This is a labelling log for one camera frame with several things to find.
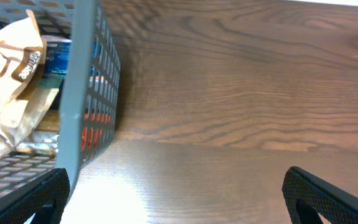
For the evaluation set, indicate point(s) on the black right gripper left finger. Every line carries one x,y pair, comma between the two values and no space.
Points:
42,200

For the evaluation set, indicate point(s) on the blue tissue multipack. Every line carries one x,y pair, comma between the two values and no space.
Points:
56,52

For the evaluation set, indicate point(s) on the beige snack pouch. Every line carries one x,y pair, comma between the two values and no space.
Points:
20,117
21,48

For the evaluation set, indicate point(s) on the orange yellow cracker package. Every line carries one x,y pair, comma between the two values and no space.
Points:
45,139

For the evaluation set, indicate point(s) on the beige snack pouch top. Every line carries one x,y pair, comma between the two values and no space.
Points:
20,117

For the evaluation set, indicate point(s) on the grey plastic basket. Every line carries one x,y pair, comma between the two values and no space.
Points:
91,82

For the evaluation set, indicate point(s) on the beige snack pouch bottom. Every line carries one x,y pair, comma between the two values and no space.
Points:
21,48

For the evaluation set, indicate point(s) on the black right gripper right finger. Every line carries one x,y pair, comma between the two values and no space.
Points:
309,199

